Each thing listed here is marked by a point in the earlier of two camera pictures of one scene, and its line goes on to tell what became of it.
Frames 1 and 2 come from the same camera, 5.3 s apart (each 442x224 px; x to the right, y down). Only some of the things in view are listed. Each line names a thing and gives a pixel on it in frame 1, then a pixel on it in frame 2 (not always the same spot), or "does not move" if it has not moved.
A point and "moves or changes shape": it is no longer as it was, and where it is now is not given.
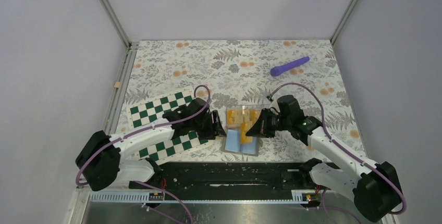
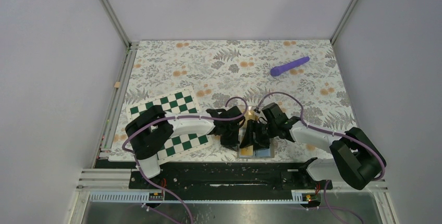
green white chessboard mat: x=149 y=114 does not move
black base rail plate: x=223 y=177 does not move
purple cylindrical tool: x=277 y=70 does not move
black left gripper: x=215 y=129 to x=233 y=143
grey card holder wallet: x=232 y=142 moves or changes shape
